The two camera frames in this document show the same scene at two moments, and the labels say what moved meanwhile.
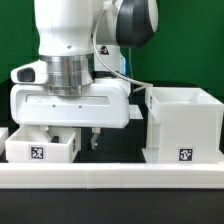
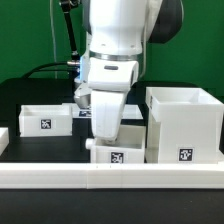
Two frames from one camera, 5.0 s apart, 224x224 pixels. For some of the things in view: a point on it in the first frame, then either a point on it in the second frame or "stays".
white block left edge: (4, 135) stays
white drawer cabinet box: (184, 126) stays
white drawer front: (31, 144) → (128, 148)
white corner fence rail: (110, 175) stays
